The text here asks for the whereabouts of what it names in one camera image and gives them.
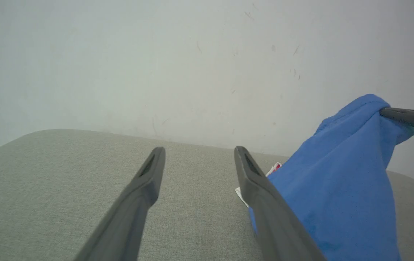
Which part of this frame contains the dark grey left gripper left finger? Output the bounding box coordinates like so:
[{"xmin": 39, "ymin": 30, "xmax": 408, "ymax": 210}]
[{"xmin": 74, "ymin": 146, "xmax": 166, "ymax": 261}]

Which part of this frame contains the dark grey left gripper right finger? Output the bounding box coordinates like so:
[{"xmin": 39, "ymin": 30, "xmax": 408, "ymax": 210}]
[{"xmin": 234, "ymin": 146, "xmax": 326, "ymax": 261}]

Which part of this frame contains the blue jersey with white sleeves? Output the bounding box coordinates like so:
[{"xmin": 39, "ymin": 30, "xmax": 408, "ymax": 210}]
[{"xmin": 235, "ymin": 94, "xmax": 414, "ymax": 261}]

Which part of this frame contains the grey padded ironing board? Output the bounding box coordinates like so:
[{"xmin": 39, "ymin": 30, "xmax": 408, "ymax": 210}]
[{"xmin": 0, "ymin": 129, "xmax": 414, "ymax": 261}]

